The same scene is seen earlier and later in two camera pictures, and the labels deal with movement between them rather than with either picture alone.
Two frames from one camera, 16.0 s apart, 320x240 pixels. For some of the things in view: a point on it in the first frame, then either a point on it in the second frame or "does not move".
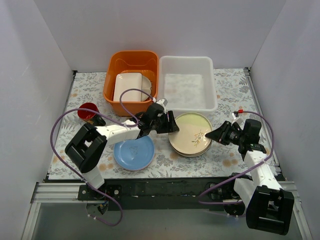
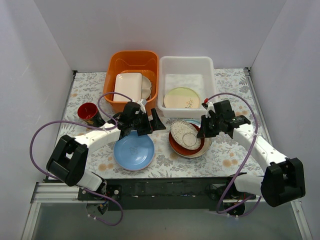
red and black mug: x=93 y=118 does not move
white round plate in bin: x=146 y=86 does not move
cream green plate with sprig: x=191 y=138 → x=182 y=97
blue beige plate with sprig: x=194 y=155 does not move
